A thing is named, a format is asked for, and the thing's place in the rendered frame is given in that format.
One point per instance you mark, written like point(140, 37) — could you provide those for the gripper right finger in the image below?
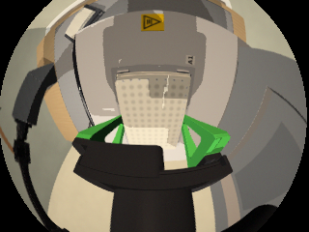
point(213, 140)

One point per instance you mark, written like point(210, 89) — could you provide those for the cream well plate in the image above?
point(79, 21)

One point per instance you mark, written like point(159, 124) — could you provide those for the white well pcr plate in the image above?
point(152, 106)

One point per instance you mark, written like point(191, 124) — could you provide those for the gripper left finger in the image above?
point(98, 132)

